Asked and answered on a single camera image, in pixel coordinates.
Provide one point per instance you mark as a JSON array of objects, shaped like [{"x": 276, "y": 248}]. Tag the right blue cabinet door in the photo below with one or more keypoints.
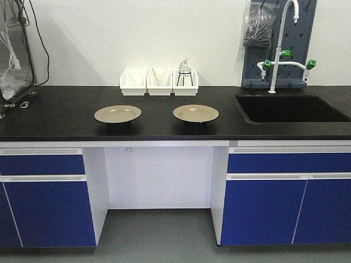
[{"x": 260, "y": 212}]

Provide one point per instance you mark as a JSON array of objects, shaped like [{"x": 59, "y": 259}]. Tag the black wire tripod stand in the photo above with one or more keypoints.
[{"x": 185, "y": 80}]

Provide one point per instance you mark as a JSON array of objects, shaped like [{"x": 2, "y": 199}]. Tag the beige round plate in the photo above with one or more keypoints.
[
  {"x": 195, "y": 113},
  {"x": 117, "y": 114}
]

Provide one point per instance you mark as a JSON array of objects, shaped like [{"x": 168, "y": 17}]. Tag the blue cabinet door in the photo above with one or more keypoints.
[
  {"x": 260, "y": 212},
  {"x": 52, "y": 213}
]

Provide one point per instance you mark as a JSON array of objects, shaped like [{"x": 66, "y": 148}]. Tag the left white storage bin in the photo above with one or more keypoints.
[{"x": 133, "y": 82}]

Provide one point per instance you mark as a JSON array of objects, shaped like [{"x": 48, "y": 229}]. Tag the left blue drawer front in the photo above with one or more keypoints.
[{"x": 42, "y": 165}]

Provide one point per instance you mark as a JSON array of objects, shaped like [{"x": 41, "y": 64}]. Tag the plastic bag of pegs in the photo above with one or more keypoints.
[{"x": 259, "y": 25}]

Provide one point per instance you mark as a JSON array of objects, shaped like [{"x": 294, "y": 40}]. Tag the black lab sink basin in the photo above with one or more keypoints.
[{"x": 289, "y": 109}]

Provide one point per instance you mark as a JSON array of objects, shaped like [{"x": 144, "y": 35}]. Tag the grey pegboard drying rack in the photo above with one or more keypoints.
[{"x": 295, "y": 42}]

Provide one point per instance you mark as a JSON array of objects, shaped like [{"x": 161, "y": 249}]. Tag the right blue drawer front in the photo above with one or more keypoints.
[{"x": 288, "y": 162}]

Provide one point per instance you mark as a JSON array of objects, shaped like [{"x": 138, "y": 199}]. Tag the right white storage bin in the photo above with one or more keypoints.
[{"x": 186, "y": 90}]

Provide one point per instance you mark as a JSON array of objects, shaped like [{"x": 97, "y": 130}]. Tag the white gooseneck lab faucet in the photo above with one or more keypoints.
[{"x": 265, "y": 65}]

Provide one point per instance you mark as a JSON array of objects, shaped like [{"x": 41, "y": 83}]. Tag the blue drawer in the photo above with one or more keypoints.
[
  {"x": 42, "y": 165},
  {"x": 288, "y": 162}
]

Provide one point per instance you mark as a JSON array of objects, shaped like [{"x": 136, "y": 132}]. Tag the middle white storage bin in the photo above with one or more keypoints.
[{"x": 165, "y": 87}]

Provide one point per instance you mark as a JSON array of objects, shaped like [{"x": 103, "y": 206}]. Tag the clear acrylic enclosure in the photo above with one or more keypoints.
[{"x": 17, "y": 71}]

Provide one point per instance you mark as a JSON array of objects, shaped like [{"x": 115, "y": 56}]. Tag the round glass flask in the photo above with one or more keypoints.
[{"x": 184, "y": 68}]

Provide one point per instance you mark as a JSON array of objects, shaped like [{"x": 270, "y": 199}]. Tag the left blue cabinet door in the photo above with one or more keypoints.
[{"x": 52, "y": 213}]

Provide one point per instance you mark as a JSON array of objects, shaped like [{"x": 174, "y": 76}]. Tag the white storage bin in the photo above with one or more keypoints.
[
  {"x": 133, "y": 82},
  {"x": 186, "y": 90},
  {"x": 165, "y": 87}
]

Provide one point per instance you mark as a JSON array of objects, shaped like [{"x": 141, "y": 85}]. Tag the far right blue door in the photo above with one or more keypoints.
[{"x": 325, "y": 213}]

